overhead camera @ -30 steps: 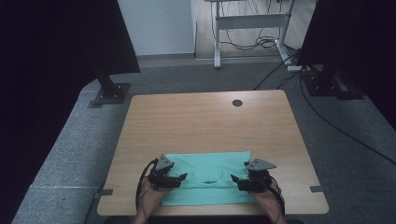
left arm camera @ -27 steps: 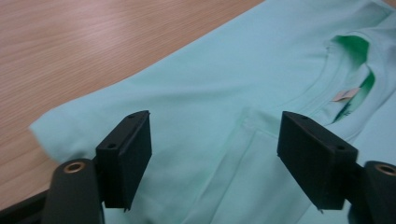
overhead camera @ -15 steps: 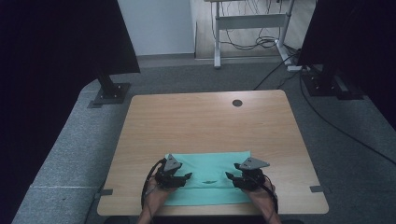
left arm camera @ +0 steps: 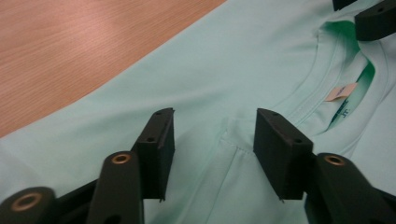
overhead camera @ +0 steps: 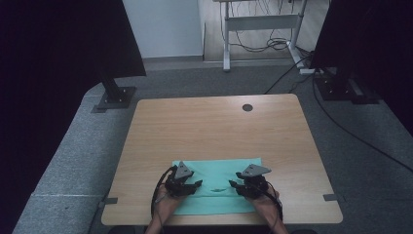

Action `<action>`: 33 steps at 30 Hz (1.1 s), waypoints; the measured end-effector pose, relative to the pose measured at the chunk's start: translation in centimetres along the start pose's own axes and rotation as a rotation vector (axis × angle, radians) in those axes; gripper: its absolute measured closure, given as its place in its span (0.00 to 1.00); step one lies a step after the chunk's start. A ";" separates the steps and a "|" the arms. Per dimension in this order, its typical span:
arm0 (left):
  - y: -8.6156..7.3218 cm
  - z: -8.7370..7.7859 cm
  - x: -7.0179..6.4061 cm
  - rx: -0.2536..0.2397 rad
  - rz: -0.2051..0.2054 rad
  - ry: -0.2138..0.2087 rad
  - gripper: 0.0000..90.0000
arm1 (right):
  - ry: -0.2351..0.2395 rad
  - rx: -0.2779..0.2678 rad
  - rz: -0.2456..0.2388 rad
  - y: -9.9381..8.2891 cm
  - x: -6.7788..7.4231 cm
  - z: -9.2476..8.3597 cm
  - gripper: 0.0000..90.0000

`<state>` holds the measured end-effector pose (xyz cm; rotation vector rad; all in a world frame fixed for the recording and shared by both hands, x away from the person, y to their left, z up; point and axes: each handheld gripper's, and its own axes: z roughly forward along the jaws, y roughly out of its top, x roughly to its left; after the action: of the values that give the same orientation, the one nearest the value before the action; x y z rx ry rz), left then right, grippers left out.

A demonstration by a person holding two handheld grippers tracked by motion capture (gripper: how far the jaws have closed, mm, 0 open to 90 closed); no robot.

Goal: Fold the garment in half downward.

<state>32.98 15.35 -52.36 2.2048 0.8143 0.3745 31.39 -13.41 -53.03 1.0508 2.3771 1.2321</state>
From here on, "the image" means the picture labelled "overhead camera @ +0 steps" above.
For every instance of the person's right hand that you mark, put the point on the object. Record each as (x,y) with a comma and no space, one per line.
(266,208)

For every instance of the black curtain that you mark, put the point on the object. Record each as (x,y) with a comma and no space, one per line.
(373,39)
(48,81)

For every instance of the black metal stand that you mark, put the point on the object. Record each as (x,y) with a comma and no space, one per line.
(117,97)
(337,89)

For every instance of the dark round table grommet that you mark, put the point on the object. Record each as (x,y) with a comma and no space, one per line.
(247,107)

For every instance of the white desk frame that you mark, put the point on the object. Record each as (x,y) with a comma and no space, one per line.
(259,22)

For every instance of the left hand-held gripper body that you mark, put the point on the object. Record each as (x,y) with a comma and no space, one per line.
(177,183)

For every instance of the grey tape piece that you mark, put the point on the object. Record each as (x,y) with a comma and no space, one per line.
(330,197)
(111,201)

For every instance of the mint green t-shirt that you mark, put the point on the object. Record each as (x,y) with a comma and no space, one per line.
(217,169)

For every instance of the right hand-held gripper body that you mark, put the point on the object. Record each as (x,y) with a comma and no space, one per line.
(256,185)

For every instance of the person's left hand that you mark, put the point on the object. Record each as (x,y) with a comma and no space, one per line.
(168,206)

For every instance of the white power strip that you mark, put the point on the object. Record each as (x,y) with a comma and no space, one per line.
(307,71)

